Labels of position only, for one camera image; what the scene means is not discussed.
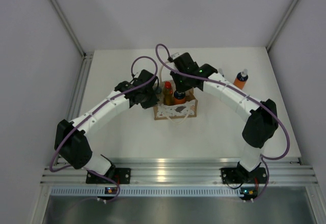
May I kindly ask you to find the clear bottle dark cap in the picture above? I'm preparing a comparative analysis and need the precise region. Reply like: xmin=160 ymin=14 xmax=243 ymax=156
xmin=155 ymin=87 xmax=162 ymax=95

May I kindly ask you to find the orange spray bottle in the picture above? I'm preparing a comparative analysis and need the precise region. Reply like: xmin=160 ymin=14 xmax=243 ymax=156
xmin=218 ymin=68 xmax=224 ymax=77
xmin=174 ymin=91 xmax=186 ymax=105
xmin=233 ymin=69 xmax=249 ymax=90

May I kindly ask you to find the yellow bottle red cap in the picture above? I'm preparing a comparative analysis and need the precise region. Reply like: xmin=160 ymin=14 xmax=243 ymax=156
xmin=163 ymin=81 xmax=174 ymax=106

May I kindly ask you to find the canvas jute tote bag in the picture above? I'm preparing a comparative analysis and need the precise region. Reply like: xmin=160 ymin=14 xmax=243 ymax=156
xmin=153 ymin=65 xmax=198 ymax=125

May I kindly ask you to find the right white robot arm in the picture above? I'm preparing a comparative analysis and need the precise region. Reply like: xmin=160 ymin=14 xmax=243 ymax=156
xmin=168 ymin=52 xmax=279 ymax=182

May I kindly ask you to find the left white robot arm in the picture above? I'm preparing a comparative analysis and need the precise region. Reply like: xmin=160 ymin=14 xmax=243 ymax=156
xmin=54 ymin=70 xmax=158 ymax=183

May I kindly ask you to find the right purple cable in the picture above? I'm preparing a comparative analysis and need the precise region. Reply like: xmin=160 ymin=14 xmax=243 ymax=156
xmin=155 ymin=43 xmax=291 ymax=202

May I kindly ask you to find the aluminium mounting rail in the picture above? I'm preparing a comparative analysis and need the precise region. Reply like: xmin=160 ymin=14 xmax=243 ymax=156
xmin=40 ymin=158 xmax=318 ymax=186

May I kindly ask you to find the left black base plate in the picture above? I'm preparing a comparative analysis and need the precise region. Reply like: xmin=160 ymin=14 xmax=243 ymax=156
xmin=86 ymin=167 xmax=131 ymax=184

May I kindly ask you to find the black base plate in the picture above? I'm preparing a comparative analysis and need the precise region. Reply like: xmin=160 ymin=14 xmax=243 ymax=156
xmin=86 ymin=167 xmax=131 ymax=184
xmin=220 ymin=167 xmax=267 ymax=185

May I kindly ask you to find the right aluminium frame post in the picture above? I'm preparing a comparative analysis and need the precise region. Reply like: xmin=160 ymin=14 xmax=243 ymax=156
xmin=265 ymin=0 xmax=301 ymax=52

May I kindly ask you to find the aluminium frame post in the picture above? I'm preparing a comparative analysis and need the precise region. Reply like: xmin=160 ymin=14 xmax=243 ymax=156
xmin=265 ymin=0 xmax=301 ymax=52
xmin=48 ymin=0 xmax=86 ymax=58

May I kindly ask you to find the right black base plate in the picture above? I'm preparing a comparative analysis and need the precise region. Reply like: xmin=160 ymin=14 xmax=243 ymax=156
xmin=220 ymin=167 xmax=267 ymax=185

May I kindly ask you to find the slotted grey cable duct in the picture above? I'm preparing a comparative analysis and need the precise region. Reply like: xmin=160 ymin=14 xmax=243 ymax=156
xmin=50 ymin=186 xmax=255 ymax=197

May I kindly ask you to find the left aluminium frame post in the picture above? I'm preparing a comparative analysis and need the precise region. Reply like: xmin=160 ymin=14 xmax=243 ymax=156
xmin=48 ymin=0 xmax=86 ymax=58

